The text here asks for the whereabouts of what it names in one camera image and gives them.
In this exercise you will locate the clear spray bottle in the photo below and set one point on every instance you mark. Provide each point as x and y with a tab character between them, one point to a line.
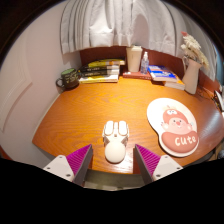
144	65

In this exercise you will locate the white flat device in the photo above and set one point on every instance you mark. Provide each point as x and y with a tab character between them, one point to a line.
220	100

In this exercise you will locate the orange white book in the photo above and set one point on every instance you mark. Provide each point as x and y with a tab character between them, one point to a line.
176	85

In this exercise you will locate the blue book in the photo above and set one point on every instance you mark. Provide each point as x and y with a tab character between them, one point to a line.
161	73

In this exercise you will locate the dark wooden desk back panel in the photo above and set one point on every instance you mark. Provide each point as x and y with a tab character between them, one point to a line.
100	53

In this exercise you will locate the white daisy flower bunch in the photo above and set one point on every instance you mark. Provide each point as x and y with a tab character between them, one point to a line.
195	48

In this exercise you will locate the white pink cartoon mouse pad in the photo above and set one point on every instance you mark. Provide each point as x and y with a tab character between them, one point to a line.
173	126

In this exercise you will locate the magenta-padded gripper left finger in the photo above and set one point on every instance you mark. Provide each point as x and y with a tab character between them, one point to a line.
80	160

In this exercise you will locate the white ceramic vase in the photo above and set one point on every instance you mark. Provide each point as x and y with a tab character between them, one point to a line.
191	78

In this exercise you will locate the dark red book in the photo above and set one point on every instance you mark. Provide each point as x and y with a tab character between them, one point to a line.
135	75

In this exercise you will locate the dark green mug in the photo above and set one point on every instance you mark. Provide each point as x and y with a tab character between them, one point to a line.
70	79

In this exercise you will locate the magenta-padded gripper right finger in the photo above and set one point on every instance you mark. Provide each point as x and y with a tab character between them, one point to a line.
148	160

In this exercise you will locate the white computer mouse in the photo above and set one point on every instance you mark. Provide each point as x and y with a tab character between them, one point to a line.
115	150

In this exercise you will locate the yellow white book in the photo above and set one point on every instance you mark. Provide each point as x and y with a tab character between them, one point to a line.
100	79

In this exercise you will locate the cream tumbler with lid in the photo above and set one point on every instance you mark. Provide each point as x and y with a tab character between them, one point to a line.
134	60

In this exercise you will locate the white pleated curtain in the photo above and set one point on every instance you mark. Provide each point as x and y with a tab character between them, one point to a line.
116	20

